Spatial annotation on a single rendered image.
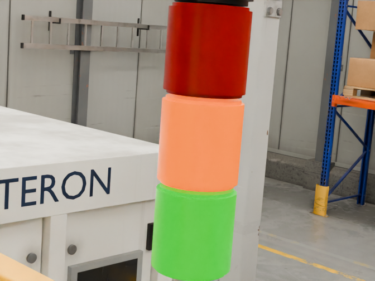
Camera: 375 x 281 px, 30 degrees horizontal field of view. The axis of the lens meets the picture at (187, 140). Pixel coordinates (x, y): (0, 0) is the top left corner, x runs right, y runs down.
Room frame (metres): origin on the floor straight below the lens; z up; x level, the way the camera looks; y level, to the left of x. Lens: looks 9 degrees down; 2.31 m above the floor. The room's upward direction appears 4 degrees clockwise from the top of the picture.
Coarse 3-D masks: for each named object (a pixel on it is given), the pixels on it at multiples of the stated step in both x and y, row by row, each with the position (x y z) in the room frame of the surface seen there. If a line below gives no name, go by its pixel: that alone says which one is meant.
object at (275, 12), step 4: (268, 0) 2.95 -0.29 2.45; (272, 0) 2.96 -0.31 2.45; (276, 0) 2.98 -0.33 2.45; (280, 0) 2.99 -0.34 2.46; (268, 4) 2.95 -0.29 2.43; (272, 4) 2.97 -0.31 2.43; (276, 4) 2.99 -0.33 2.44; (280, 4) 3.00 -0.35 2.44; (268, 8) 2.94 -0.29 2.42; (272, 8) 2.95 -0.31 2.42; (276, 8) 2.99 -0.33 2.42; (280, 8) 2.99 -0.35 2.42; (268, 12) 2.94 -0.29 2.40; (272, 12) 2.95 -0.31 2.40; (276, 12) 2.99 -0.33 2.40; (280, 12) 2.99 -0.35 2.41; (268, 16) 2.95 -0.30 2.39; (272, 16) 2.97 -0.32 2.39; (276, 16) 2.99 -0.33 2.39; (280, 16) 3.01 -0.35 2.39
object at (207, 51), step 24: (168, 24) 0.42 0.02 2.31; (192, 24) 0.40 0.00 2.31; (216, 24) 0.40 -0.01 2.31; (240, 24) 0.40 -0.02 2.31; (168, 48) 0.41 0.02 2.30; (192, 48) 0.40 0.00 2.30; (216, 48) 0.40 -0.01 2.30; (240, 48) 0.41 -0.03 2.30; (168, 72) 0.41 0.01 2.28; (192, 72) 0.40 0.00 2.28; (216, 72) 0.40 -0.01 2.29; (240, 72) 0.41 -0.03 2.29; (192, 96) 0.40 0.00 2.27; (216, 96) 0.40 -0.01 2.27; (240, 96) 0.41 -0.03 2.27
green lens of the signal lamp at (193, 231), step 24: (168, 192) 0.41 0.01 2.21; (192, 192) 0.40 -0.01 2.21; (216, 192) 0.41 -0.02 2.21; (168, 216) 0.40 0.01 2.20; (192, 216) 0.40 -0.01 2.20; (216, 216) 0.40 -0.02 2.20; (168, 240) 0.40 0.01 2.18; (192, 240) 0.40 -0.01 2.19; (216, 240) 0.40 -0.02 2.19; (168, 264) 0.40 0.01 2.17; (192, 264) 0.40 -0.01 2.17; (216, 264) 0.40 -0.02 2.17
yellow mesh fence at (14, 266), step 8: (0, 256) 0.59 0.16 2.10; (0, 264) 0.57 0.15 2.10; (8, 264) 0.57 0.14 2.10; (16, 264) 0.57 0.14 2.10; (0, 272) 0.55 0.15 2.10; (8, 272) 0.55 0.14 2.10; (16, 272) 0.55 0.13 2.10; (24, 272) 0.56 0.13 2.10; (32, 272) 0.56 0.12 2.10; (0, 280) 0.55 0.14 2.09; (8, 280) 0.54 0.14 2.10; (16, 280) 0.54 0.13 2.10; (24, 280) 0.54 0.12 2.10; (32, 280) 0.54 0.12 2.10; (40, 280) 0.54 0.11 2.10; (48, 280) 0.54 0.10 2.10
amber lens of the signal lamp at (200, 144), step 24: (168, 96) 0.41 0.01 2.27; (168, 120) 0.41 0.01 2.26; (192, 120) 0.40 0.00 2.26; (216, 120) 0.40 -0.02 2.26; (240, 120) 0.41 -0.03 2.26; (168, 144) 0.41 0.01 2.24; (192, 144) 0.40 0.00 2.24; (216, 144) 0.40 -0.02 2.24; (240, 144) 0.42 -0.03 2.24; (168, 168) 0.40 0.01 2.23; (192, 168) 0.40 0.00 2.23; (216, 168) 0.40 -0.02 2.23
